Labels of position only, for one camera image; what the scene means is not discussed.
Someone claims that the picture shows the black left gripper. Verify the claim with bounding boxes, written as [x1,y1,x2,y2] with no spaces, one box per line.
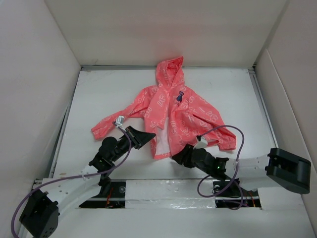
[110,126,155,162]

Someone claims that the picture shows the pink printed hooded jacket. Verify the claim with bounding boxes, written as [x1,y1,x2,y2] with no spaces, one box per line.
[91,57,236,160]

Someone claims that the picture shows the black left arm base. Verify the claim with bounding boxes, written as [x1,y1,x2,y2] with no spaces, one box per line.
[79,179,126,209]

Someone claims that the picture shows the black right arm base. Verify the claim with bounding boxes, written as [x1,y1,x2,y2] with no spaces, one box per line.
[212,180,262,210]

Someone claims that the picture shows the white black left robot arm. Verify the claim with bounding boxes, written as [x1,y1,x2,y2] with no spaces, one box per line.
[19,126,156,238]

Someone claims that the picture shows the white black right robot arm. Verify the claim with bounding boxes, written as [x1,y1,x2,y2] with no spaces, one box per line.
[172,144,311,195]

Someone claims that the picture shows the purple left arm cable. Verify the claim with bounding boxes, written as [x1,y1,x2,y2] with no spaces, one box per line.
[12,121,132,236]

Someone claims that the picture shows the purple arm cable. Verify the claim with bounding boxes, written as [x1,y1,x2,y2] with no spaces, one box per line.
[197,125,247,208]
[12,121,132,236]

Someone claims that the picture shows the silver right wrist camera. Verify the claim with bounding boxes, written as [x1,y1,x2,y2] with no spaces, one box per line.
[195,135,208,149]

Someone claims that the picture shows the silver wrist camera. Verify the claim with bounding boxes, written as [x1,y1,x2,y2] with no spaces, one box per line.
[114,116,124,126]
[195,135,208,149]

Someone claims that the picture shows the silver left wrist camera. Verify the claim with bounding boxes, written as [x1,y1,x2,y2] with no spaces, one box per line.
[114,116,124,126]

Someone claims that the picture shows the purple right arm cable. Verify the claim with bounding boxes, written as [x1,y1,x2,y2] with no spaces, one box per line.
[197,125,247,208]

